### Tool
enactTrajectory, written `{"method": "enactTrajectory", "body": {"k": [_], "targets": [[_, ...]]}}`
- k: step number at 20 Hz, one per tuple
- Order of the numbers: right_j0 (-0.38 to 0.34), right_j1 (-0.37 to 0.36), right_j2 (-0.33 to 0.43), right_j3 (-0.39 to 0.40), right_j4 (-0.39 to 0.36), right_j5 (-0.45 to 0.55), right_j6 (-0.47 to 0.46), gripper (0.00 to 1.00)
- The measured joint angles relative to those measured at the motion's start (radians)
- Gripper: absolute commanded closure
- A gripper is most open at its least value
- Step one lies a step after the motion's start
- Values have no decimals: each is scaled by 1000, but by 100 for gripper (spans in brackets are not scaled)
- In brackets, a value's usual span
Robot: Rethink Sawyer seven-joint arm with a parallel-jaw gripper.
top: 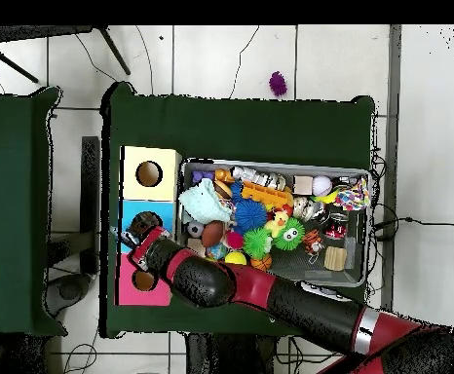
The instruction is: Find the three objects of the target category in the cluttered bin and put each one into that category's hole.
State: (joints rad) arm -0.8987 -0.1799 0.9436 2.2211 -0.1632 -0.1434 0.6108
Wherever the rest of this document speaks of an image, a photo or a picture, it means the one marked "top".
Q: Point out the yellow plush duck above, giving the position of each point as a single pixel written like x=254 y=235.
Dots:
x=275 y=223

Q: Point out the wooden box with three holes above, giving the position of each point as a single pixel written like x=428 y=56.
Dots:
x=168 y=191

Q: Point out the green spiky ball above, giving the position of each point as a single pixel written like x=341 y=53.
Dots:
x=289 y=233

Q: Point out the orange toy building block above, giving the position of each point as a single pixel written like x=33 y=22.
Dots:
x=266 y=193

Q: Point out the black panel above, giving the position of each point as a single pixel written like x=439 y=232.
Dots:
x=90 y=194

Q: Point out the black tripod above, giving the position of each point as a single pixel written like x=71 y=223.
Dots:
x=36 y=32

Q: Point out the blue spiky ball with eyes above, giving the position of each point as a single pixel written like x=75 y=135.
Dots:
x=236 y=191

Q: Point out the small soccer ball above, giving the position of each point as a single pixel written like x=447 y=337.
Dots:
x=194 y=228

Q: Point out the yellow foam ball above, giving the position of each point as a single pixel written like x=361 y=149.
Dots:
x=235 y=258

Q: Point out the silver toy robot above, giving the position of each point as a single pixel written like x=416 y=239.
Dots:
x=254 y=174

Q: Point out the purple spiky ball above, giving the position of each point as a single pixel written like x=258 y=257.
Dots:
x=278 y=83

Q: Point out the shallow metal mesh bin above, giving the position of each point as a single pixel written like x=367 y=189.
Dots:
x=285 y=171

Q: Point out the mint green cloth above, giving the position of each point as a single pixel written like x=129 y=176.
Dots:
x=205 y=202

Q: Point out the grey stand base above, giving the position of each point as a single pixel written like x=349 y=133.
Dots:
x=69 y=292

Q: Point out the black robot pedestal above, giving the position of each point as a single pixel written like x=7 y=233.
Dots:
x=227 y=356

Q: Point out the dark green side table cloth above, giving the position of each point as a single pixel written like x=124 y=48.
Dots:
x=12 y=272

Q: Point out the toy hamburger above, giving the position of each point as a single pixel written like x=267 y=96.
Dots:
x=223 y=189

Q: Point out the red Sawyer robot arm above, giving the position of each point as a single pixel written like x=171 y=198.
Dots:
x=258 y=288

